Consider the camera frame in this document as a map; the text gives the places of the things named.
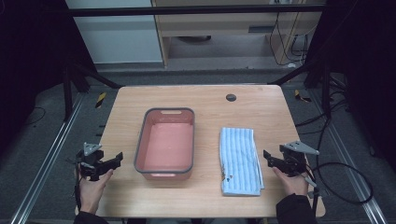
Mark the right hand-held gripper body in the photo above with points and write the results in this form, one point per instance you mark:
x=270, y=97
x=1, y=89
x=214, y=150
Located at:
x=294, y=160

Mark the person's right hand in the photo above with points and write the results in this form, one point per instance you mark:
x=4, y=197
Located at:
x=291, y=183

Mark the person's left hand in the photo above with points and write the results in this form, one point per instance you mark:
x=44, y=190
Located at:
x=91, y=193

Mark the pink plastic basin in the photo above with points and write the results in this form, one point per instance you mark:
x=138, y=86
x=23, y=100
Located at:
x=168, y=146

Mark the metal floor rail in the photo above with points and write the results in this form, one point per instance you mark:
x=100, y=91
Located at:
x=51, y=155
x=351, y=161

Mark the dark curtain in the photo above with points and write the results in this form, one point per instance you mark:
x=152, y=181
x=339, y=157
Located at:
x=367, y=62
x=31, y=62

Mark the light wooden desk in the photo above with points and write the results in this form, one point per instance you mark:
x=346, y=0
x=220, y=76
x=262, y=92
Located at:
x=218, y=28

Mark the white cabinet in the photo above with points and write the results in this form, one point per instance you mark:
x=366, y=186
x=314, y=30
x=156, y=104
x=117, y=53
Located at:
x=118, y=40

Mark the blue striped towel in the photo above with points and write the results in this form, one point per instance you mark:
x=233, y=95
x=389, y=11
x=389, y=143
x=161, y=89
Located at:
x=239, y=158

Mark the black stand leg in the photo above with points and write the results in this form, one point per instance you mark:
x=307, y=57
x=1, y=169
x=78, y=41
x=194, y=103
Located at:
x=326, y=93
x=67, y=93

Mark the yellow black tape strip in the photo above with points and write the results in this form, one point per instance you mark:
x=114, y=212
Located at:
x=100, y=100
x=300, y=95

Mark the black horizontal frame bar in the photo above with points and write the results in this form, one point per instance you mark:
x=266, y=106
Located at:
x=186, y=11

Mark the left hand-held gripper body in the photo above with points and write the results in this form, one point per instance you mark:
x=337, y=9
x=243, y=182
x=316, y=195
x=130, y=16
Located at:
x=91, y=158

